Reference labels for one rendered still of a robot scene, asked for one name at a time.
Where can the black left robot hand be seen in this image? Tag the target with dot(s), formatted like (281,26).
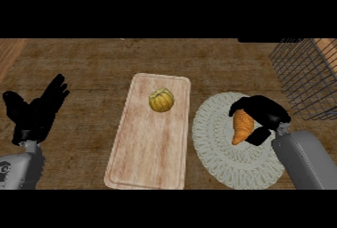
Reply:
(37,111)

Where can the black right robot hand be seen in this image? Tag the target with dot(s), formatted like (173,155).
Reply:
(268,111)

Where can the orange croissant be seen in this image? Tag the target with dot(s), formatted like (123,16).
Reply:
(243,126)

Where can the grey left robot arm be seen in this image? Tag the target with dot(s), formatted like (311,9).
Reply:
(20,167)

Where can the pale round woven placemat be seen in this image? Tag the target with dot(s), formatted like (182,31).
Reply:
(228,154)

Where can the yellow ribbed squash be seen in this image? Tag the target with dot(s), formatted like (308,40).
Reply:
(161,100)

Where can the pale wooden cutting board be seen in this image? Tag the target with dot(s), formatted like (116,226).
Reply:
(150,133)

